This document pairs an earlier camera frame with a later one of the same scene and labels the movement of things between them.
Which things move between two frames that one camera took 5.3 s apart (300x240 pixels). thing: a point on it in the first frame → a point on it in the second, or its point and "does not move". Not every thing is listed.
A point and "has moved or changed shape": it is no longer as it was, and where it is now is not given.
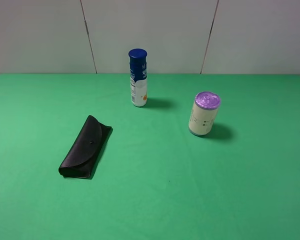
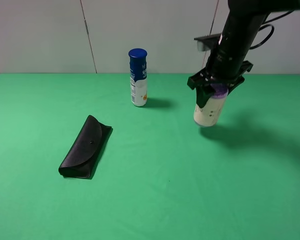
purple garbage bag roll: [204, 112] has moved or changed shape
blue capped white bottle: [138, 76] does not move
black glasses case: [80, 160] does not move
